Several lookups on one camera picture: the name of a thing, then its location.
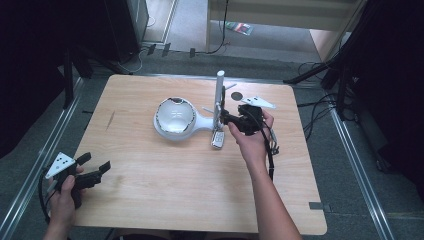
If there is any person's right hand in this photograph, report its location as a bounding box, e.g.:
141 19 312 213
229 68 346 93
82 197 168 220
227 109 275 168

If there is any person's left hand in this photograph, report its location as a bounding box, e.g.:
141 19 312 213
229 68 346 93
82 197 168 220
49 165 86 230

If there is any black metal stand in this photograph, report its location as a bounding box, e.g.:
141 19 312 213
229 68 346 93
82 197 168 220
62 46 75 110

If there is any black hanging cable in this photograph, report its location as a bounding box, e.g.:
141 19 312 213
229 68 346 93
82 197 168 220
205 0 232 55

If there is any grey tape piece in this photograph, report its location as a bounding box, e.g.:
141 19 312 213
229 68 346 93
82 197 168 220
308 201 332 213

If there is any white key stand with bowl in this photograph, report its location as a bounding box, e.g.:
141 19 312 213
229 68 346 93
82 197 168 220
153 69 238 142

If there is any car key with silver strap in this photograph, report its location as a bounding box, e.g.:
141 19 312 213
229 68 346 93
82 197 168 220
210 114 226 150

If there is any left hand-held gripper cable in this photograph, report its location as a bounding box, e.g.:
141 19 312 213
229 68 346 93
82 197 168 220
37 168 57 225

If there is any black cabinet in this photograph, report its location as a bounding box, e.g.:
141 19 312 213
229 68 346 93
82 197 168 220
102 0 150 65

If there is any light wooden furniture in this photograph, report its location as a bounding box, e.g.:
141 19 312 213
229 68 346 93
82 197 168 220
205 0 368 63

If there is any white floor cable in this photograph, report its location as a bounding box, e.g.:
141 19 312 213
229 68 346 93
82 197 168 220
117 46 148 76

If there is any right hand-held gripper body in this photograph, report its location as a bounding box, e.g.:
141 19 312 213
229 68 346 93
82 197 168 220
233 95 278 137

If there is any metal floor rail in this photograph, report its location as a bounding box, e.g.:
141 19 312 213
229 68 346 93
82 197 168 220
0 77 85 240
328 107 397 240

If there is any black curtain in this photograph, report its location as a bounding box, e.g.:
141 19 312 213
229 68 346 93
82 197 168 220
346 0 424 201
0 0 113 159

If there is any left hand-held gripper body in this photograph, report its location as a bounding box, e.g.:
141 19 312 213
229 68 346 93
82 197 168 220
45 152 103 210

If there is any black tripod stand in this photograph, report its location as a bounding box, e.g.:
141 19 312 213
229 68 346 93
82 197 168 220
283 0 379 122

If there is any bundle of black floor cables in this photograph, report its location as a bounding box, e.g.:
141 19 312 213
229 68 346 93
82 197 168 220
295 61 360 142

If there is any colourful packet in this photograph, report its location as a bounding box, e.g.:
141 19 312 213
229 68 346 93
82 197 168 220
225 21 255 36

